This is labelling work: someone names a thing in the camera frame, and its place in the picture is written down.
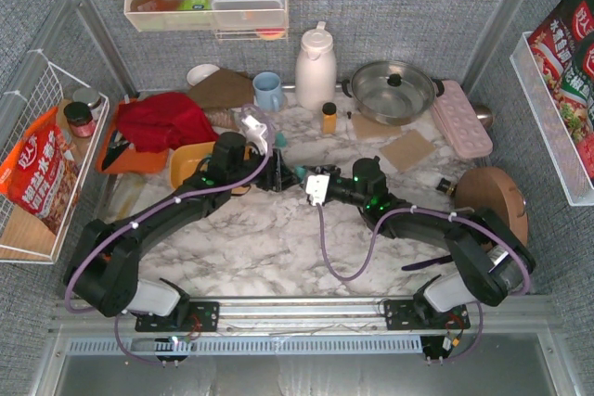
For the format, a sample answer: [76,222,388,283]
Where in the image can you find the black kitchen knife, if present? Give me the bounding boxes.
[101,140,130,172]

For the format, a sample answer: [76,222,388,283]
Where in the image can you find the small orange juice bottle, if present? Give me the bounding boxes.
[321,102,337,134]

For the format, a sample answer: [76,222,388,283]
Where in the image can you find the teal coffee capsule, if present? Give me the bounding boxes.
[294,166,306,181]
[275,132,288,148]

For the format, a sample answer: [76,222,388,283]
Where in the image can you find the silver lid jar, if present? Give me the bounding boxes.
[72,87,102,110]

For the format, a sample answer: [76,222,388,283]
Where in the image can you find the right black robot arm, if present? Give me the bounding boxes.
[324,157,536,313]

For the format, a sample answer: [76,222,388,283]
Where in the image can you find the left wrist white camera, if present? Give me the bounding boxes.
[240,115,270,155]

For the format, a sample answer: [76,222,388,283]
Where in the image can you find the striped pink cloth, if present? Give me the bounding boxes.
[204,109,239,131]

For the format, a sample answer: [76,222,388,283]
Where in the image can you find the white small bowl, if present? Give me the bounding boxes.
[186,63,220,86]

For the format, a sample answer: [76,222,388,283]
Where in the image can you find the orange plastic storage basket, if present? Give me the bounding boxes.
[168,142,255,195]

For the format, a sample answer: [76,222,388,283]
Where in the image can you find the round wooden board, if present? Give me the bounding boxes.
[454,167,529,246]

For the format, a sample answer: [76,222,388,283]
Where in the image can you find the light blue mug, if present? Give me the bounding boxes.
[252,71,285,112]

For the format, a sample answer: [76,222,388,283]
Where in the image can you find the red cloth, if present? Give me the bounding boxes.
[115,92,218,153]

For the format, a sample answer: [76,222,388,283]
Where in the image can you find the pink egg tray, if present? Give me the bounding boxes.
[430,79,493,160]

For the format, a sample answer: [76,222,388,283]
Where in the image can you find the stainless steel pot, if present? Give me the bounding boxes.
[341,61,445,126]

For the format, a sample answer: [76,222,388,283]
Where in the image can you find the purple handled knife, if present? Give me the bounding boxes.
[402,255,453,272]

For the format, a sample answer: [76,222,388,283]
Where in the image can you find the white wire basket right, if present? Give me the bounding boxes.
[510,32,593,207]

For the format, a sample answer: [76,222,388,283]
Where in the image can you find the white thermos jug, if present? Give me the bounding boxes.
[295,21,337,111]

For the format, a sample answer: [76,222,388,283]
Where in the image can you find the red snack bag left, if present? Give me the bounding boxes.
[1,107,78,234]

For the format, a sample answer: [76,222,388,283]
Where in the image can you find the orange plastic tray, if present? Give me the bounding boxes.
[95,100,169,174]

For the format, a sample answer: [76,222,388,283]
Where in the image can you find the brown cork coaster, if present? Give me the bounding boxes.
[351,114,401,140]
[380,130,435,172]

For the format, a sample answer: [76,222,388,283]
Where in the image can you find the red seasoning bag right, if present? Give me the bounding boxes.
[527,0,594,147]

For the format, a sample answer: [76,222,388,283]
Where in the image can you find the white wire rack left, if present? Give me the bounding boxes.
[1,49,110,264]

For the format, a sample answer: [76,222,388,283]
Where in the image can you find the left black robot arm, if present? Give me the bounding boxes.
[64,132,300,317]

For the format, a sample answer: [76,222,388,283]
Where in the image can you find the clear plastic food containers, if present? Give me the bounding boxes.
[210,0,285,30]

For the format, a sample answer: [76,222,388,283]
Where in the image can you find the dark lid glass jar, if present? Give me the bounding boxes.
[63,102,96,138]

